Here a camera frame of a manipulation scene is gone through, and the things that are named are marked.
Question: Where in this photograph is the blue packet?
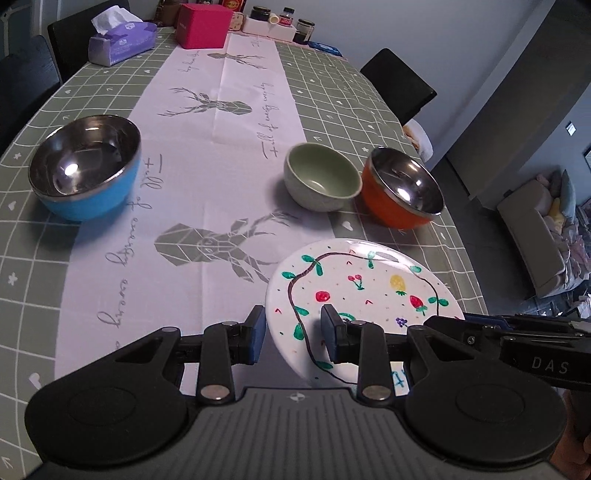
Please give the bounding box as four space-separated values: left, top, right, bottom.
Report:
307 41 345 57

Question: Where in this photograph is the purple tissue box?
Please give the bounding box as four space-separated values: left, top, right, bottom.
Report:
88 6 159 67

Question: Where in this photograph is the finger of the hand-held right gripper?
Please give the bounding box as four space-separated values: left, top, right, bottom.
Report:
462 312 520 330
424 314 509 360

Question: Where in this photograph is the tall dark jar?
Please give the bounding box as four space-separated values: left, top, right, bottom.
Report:
295 18 316 46

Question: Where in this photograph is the blue steel bowl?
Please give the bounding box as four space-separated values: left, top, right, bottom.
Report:
28 114 142 223

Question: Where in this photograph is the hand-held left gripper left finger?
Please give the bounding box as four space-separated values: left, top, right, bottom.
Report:
108 305 269 408

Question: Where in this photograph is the teal cushion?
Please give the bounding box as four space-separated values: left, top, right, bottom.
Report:
560 169 578 219

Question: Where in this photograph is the orange steel bowl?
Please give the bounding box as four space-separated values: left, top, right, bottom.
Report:
359 146 445 230

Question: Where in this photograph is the beige sofa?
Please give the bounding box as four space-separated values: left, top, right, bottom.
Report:
496 178 583 299

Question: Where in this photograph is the white fruit-painted plate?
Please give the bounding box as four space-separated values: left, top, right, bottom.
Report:
265 237 466 396

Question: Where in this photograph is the green ceramic bowl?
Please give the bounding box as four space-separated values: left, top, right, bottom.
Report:
283 142 363 212

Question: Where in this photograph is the pink box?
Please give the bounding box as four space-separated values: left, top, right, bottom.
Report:
175 4 233 49

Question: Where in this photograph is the black chair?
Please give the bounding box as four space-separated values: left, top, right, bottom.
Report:
359 48 437 127
0 34 64 149
47 0 131 85

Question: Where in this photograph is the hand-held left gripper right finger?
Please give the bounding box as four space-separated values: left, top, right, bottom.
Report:
320 303 500 404

